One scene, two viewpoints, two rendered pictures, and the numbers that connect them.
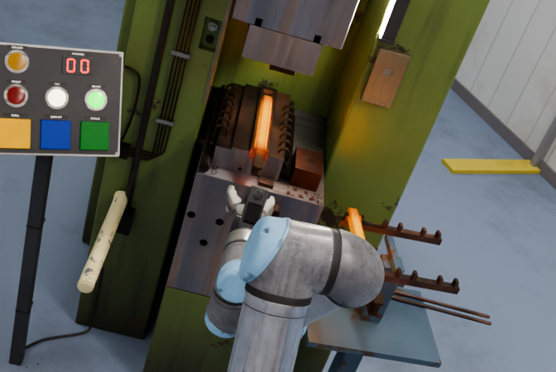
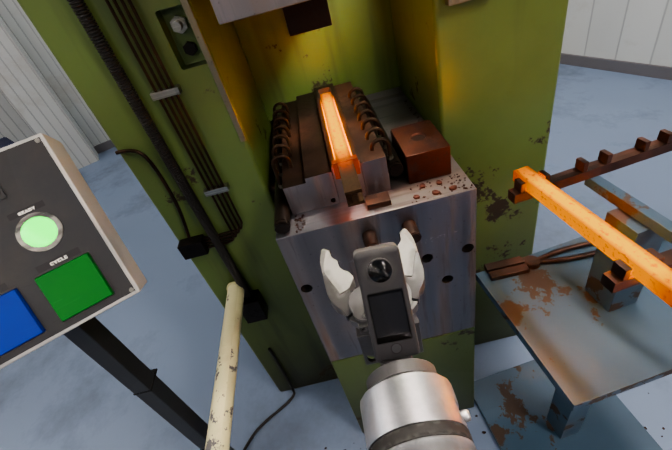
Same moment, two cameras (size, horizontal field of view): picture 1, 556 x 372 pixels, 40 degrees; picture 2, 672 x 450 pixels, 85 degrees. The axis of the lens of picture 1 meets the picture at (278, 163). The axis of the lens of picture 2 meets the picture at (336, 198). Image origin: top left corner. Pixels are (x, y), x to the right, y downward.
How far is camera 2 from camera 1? 1.51 m
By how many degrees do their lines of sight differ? 9
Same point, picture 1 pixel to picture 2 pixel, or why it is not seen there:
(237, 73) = (284, 92)
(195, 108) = (240, 154)
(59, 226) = not seen: hidden behind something
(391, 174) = (530, 95)
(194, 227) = (320, 299)
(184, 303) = (361, 366)
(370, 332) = (640, 327)
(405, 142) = (536, 37)
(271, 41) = not seen: outside the picture
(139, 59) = (126, 132)
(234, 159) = (318, 192)
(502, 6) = not seen: outside the picture
